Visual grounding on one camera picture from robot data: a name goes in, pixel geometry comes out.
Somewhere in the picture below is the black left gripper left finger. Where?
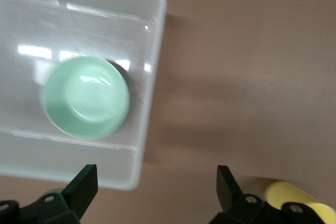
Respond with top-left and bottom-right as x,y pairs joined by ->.
0,164 -> 99,224

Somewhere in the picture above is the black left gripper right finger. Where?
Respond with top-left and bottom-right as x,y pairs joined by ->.
208,165 -> 322,224

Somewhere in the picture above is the yellow cup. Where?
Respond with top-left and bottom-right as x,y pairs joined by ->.
263,179 -> 336,224

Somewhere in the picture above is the clear plastic box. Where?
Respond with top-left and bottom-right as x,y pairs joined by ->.
0,0 -> 168,191

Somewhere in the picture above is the mint green bowl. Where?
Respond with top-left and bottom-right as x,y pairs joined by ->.
39,56 -> 131,141

